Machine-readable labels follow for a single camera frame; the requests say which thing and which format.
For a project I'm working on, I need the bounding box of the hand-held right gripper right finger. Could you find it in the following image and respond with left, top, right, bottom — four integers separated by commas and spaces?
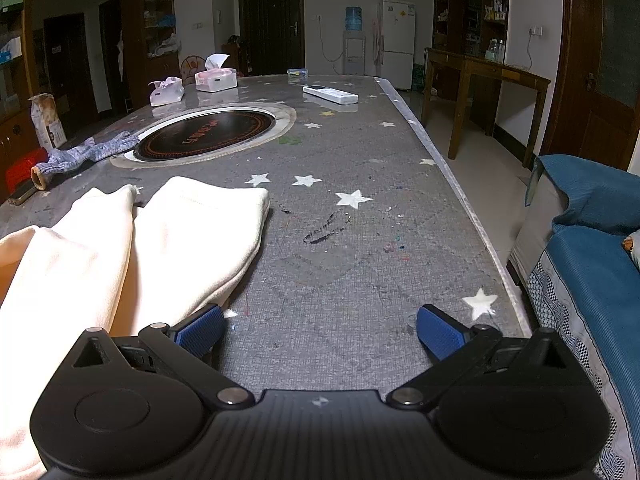
386, 304, 571, 408

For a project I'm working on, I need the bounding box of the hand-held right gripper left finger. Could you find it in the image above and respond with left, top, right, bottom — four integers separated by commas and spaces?
72, 304, 256, 408

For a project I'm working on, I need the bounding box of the cream sweatshirt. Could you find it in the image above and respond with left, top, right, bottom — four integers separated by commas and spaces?
0, 176, 271, 480

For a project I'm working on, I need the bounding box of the grey star-print tablecloth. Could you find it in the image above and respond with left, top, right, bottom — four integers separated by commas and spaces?
0, 74, 533, 396

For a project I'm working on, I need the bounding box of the blue sofa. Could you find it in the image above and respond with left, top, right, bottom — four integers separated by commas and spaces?
507, 155, 640, 480

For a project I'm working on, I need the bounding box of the round black built-in cooker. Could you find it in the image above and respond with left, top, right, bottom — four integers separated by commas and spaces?
110, 102, 297, 169

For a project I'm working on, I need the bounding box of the grey-blue knit glove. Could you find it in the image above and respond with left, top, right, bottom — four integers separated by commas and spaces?
31, 131, 140, 192

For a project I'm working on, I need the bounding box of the butterfly-print pillow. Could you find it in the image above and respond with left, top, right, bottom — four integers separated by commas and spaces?
622, 230, 640, 271

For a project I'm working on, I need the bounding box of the dark smartphone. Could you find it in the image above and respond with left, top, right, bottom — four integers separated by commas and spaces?
7, 182, 40, 206

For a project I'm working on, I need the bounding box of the small white tissue pack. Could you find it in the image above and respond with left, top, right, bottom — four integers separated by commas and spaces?
149, 76, 185, 107

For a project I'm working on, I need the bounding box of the red plastic stool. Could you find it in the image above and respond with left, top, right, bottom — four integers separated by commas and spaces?
5, 147, 48, 191

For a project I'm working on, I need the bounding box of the pink-white tissue box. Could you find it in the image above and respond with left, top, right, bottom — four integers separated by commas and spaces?
195, 53, 237, 93

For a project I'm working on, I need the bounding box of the brown-white paper bag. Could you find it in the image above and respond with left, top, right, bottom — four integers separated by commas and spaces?
28, 93, 68, 153

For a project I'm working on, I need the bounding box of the round floor fan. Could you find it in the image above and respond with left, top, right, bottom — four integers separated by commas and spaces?
180, 55, 207, 86

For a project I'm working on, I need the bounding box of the white remote control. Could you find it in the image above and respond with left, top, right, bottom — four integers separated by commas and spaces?
303, 85, 359, 104

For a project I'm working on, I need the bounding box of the brown wooden glazed door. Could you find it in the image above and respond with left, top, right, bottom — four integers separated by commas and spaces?
542, 0, 640, 171

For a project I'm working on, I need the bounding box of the wooden side table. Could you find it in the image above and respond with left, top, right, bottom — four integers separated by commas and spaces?
421, 47, 552, 168

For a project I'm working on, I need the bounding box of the white plastic bag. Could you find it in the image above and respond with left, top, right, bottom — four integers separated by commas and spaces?
152, 34, 180, 57

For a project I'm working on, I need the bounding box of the white water dispenser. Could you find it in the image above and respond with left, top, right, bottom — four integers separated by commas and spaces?
342, 30, 367, 77

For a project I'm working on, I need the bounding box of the white refrigerator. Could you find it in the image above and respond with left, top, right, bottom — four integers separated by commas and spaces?
376, 0, 417, 92

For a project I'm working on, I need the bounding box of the dark wooden shelf cabinet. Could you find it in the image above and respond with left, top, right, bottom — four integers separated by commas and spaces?
432, 0, 511, 101

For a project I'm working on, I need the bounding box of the dark entrance door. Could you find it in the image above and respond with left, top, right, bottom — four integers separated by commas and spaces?
238, 0, 305, 77

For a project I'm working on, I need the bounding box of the dark wooden arched wall cabinet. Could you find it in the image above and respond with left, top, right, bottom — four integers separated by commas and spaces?
0, 0, 182, 196

